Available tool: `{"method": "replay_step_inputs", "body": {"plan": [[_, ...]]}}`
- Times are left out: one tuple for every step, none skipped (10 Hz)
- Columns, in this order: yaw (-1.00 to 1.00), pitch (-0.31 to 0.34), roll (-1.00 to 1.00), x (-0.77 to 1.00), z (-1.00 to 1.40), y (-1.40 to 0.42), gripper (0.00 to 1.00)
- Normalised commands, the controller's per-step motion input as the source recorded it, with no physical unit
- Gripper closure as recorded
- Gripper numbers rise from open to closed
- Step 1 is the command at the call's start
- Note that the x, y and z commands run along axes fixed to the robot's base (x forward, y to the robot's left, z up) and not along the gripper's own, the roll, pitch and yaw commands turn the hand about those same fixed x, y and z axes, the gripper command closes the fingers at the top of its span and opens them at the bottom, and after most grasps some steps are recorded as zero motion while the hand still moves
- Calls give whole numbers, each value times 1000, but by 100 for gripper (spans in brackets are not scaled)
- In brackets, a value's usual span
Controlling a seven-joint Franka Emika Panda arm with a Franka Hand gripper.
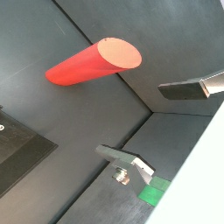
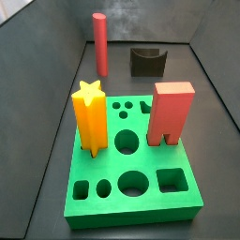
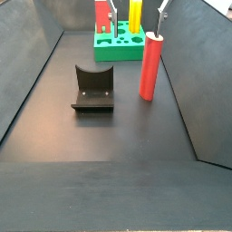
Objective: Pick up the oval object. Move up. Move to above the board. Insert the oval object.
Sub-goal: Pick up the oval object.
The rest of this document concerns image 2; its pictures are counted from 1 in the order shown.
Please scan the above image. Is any red cylinder peg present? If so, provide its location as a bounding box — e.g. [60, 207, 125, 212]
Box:
[92, 12, 108, 77]

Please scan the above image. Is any green foam shape board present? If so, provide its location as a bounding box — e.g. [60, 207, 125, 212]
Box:
[64, 96, 203, 229]

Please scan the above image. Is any yellow star-shaped peg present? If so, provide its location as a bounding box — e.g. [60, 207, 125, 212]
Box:
[71, 80, 108, 158]

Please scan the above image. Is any red forked block peg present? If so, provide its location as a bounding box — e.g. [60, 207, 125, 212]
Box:
[147, 82, 195, 146]

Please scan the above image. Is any black curved holder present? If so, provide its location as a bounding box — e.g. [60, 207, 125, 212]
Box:
[130, 48, 168, 77]

